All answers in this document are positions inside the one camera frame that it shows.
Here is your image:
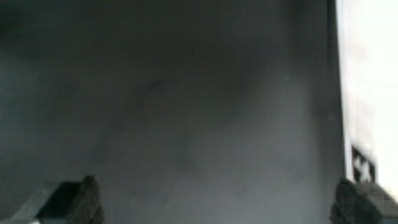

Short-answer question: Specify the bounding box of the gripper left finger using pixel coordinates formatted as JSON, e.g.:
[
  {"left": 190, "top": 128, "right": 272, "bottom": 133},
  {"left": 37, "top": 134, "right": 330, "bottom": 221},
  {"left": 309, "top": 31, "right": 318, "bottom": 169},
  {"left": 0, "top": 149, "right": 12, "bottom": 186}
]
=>
[{"left": 0, "top": 175, "right": 105, "bottom": 224}]

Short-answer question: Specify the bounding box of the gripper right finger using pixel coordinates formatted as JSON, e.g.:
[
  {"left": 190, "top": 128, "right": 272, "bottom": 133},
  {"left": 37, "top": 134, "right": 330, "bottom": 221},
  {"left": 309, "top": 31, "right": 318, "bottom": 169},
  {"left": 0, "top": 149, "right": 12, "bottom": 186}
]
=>
[{"left": 330, "top": 179, "right": 398, "bottom": 224}]

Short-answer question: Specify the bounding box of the white square table top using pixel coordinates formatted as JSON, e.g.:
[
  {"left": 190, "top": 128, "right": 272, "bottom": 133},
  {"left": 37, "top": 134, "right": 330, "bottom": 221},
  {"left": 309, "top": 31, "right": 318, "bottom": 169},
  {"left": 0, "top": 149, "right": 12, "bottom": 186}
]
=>
[{"left": 336, "top": 0, "right": 398, "bottom": 200}]

